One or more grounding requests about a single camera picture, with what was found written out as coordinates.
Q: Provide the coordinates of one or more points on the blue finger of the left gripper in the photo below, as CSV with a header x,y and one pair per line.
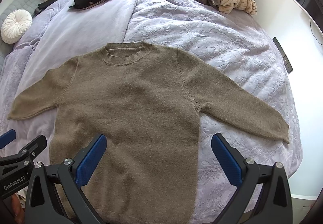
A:
x,y
28,152
7,138

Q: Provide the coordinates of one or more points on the wall mounted monitor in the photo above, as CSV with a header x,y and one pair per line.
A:
x,y
313,9

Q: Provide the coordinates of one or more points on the lavender plush blanket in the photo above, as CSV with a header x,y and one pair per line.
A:
x,y
56,35

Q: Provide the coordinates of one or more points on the olive brown knit sweater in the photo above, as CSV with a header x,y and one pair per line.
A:
x,y
146,100

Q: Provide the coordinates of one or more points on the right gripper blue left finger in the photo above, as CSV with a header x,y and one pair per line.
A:
x,y
54,192

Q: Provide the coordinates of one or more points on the white round pleated cushion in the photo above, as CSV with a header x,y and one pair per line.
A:
x,y
15,25

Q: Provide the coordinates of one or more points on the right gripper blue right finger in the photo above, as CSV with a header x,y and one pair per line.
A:
x,y
274,203

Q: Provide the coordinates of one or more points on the lavender embossed bedspread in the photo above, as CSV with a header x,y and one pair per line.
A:
x,y
238,47

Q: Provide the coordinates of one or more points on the black wall socket strip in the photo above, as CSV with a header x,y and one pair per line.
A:
x,y
286,61

